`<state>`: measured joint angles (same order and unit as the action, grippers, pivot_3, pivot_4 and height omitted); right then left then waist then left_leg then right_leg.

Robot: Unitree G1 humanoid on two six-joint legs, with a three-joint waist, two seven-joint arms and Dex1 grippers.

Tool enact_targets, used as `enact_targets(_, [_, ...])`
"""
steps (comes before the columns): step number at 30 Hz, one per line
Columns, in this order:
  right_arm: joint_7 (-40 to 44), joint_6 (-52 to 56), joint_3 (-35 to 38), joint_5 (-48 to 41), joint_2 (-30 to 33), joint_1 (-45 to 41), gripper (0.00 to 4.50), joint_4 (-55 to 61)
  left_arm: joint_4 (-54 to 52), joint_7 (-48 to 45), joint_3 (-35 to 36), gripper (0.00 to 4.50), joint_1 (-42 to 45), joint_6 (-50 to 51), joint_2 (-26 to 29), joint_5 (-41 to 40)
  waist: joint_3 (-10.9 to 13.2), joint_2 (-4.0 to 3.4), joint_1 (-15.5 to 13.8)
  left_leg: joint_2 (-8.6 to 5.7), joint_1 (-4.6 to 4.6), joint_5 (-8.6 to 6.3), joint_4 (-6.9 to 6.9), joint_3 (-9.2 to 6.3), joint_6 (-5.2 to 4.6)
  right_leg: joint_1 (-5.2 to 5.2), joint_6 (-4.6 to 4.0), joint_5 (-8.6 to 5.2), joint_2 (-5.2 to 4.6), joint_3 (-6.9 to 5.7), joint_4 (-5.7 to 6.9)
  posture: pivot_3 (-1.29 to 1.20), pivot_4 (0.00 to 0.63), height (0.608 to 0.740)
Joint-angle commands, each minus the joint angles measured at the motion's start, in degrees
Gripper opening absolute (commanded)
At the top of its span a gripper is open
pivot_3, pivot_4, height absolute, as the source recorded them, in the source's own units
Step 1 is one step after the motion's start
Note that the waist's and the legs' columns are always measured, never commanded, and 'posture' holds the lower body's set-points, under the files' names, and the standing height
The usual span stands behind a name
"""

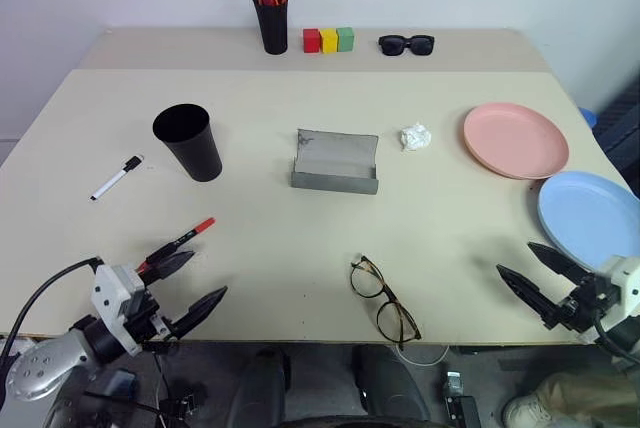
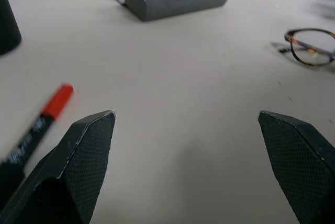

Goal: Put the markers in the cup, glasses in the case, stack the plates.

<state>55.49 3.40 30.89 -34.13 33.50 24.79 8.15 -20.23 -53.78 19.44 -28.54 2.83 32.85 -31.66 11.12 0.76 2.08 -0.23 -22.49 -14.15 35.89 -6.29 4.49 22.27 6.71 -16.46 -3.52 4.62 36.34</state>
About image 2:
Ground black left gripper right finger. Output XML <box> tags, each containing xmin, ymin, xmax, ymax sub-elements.
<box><xmin>258</xmin><ymin>110</ymin><xmax>335</xmax><ymax>224</ymax></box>

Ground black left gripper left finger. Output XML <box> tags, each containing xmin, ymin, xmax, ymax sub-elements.
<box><xmin>0</xmin><ymin>109</ymin><xmax>117</xmax><ymax>224</ymax></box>

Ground black marker with red cap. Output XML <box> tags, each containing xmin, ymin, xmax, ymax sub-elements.
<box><xmin>0</xmin><ymin>83</ymin><xmax>75</xmax><ymax>206</ymax></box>

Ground tortoiseshell eyeglasses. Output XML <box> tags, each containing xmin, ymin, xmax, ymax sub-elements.
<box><xmin>278</xmin><ymin>27</ymin><xmax>335</xmax><ymax>67</ymax></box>

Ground plain black pen holder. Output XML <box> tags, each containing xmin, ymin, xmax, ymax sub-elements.
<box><xmin>0</xmin><ymin>0</ymin><xmax>23</xmax><ymax>56</ymax></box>

